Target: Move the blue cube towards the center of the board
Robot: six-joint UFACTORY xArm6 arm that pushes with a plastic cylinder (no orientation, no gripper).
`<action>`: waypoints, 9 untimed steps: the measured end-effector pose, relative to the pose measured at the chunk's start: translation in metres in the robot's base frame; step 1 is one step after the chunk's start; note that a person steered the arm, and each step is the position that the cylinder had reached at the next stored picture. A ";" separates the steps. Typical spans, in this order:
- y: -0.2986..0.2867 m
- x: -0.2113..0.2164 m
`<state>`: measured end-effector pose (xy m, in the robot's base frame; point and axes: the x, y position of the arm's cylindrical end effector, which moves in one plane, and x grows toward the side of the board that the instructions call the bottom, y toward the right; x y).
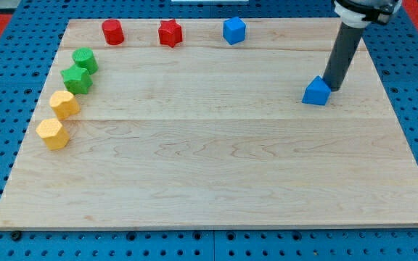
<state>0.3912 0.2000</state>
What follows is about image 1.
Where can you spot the yellow hexagon block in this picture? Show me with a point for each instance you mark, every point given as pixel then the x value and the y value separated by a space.
pixel 53 133

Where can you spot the blue pentagon block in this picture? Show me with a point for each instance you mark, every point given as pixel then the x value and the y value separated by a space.
pixel 317 92

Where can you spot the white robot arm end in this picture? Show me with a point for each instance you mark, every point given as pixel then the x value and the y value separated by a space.
pixel 360 13

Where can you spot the yellow heart block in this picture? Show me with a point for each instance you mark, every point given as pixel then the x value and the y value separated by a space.
pixel 64 104

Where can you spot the blue cube block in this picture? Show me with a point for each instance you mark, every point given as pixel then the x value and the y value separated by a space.
pixel 234 30

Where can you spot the green star block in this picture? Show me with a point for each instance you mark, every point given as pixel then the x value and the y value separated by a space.
pixel 77 80

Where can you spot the red star block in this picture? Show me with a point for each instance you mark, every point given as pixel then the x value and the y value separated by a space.
pixel 170 33

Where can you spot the red cylinder block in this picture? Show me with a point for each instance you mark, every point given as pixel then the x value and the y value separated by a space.
pixel 113 32

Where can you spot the wooden board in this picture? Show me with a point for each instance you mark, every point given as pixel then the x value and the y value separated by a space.
pixel 208 135

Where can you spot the green cylinder block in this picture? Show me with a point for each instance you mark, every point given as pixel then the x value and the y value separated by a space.
pixel 84 58

